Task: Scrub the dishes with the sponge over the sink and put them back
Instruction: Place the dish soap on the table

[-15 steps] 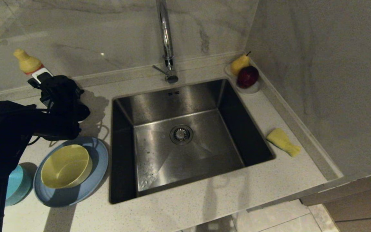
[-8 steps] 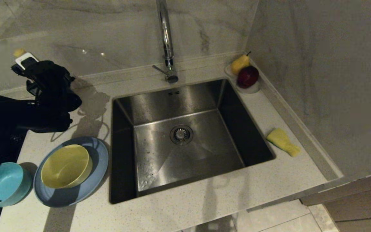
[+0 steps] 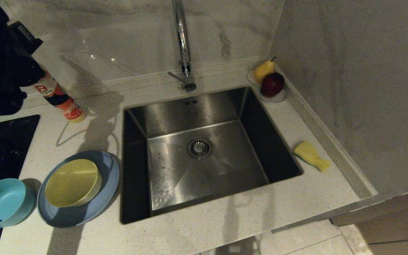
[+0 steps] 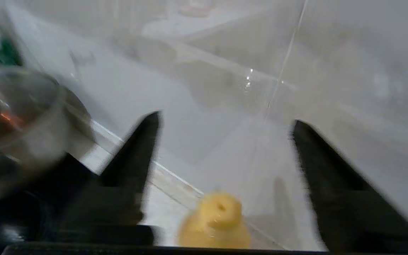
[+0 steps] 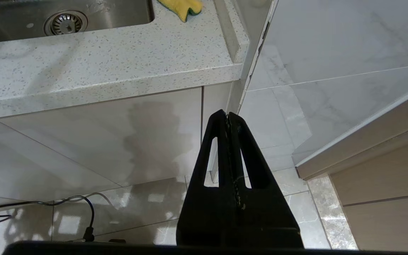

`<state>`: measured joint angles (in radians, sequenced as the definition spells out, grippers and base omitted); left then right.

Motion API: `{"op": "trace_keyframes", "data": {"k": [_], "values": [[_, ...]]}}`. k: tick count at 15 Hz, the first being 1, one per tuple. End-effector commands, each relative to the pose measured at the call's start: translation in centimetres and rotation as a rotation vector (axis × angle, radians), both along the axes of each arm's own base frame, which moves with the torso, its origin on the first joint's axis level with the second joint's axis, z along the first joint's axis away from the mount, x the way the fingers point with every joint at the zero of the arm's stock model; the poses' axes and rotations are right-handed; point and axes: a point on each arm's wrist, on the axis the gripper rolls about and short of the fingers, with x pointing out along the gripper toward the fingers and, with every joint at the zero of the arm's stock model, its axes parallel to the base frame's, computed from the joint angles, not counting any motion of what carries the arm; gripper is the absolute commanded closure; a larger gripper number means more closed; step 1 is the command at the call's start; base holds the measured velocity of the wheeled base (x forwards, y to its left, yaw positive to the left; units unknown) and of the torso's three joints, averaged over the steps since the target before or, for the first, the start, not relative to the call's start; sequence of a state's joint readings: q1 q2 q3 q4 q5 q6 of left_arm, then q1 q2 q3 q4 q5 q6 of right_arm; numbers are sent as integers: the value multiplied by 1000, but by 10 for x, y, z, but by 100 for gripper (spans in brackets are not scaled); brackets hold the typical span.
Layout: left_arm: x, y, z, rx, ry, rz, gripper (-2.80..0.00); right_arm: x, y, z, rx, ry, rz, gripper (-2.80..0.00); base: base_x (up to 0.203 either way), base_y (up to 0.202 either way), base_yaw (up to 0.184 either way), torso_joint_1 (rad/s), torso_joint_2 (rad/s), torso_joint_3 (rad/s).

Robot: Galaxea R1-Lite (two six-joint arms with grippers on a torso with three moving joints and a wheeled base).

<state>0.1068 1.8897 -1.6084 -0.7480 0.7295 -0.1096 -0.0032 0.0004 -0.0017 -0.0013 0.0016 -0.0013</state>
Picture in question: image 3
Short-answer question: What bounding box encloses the dark red apple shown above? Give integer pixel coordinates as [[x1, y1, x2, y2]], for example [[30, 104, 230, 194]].
[[260, 72, 286, 98]]

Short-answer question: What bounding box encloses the round metal drain strainer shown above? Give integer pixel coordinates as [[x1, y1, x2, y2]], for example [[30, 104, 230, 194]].
[[186, 137, 213, 160]]

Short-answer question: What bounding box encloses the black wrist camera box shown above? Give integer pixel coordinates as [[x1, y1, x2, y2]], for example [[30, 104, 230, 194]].
[[8, 21, 44, 54]]

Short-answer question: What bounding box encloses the yellow green sponge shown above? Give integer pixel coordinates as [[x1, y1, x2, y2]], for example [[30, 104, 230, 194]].
[[293, 141, 332, 173]]

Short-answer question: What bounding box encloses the yellow pear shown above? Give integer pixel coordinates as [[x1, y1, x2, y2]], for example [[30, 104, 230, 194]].
[[254, 56, 277, 83]]

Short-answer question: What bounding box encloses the yellow bowl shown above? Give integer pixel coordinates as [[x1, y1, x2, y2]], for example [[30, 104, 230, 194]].
[[45, 159, 102, 208]]

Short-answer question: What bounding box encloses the orange label dish soap bottle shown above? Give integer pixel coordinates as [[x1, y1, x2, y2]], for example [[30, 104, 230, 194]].
[[30, 71, 87, 124]]

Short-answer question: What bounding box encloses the teal bowl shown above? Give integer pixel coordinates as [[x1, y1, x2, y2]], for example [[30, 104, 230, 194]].
[[0, 178, 36, 228]]

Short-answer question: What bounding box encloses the stainless steel sink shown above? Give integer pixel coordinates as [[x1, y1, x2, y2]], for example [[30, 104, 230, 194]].
[[120, 86, 304, 225]]

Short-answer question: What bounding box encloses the chrome faucet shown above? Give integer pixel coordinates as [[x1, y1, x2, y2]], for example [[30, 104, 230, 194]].
[[167, 0, 197, 92]]

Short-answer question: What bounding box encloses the small white dish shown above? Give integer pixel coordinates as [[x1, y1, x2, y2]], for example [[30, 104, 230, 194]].
[[247, 70, 288, 103]]

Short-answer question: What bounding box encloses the grey blue plate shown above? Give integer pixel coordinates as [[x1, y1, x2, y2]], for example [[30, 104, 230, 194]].
[[36, 151, 120, 228]]

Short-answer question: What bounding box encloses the black glass cooktop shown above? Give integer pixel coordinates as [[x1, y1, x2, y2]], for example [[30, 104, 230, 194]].
[[0, 114, 41, 255]]

